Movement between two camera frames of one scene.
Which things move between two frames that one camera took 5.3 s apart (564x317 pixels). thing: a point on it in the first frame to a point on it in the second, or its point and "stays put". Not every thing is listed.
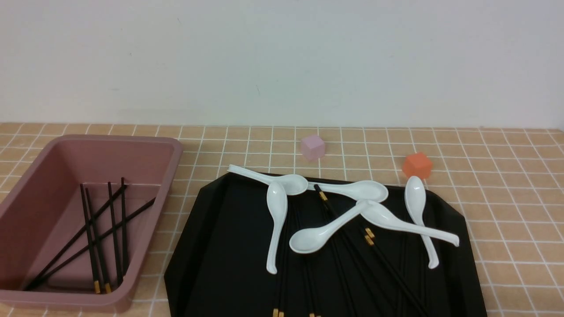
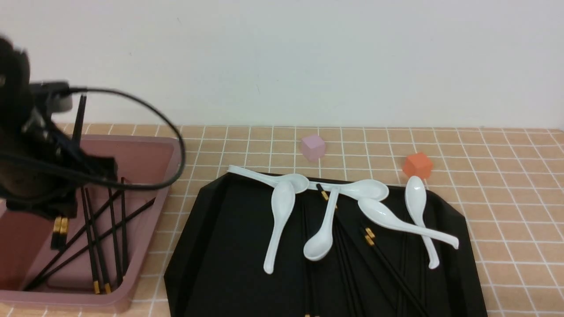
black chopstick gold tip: [278, 304] to [56, 223]
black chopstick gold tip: [278, 308] to [64, 224]
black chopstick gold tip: [372, 243] stays put
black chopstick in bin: [119, 283] stays put
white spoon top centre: [365, 190] stays put
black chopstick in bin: [124, 231] stays put
